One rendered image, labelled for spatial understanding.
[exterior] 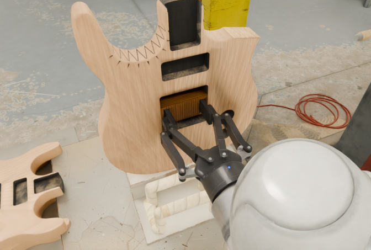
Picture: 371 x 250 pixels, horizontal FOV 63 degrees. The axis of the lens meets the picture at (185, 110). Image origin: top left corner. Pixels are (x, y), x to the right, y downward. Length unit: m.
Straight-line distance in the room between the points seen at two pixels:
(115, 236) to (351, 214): 0.80
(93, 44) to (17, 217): 0.66
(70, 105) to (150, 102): 2.28
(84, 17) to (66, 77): 2.71
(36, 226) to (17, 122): 1.93
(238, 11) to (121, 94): 1.52
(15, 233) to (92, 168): 0.30
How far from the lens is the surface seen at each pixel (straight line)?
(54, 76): 3.22
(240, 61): 0.60
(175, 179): 0.89
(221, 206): 0.44
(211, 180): 0.47
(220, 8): 1.90
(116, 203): 1.01
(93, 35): 0.47
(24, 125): 2.79
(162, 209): 0.84
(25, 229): 0.98
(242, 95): 0.66
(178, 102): 0.59
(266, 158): 0.24
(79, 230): 0.99
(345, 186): 0.23
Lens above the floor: 1.79
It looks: 44 degrees down
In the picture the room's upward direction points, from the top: straight up
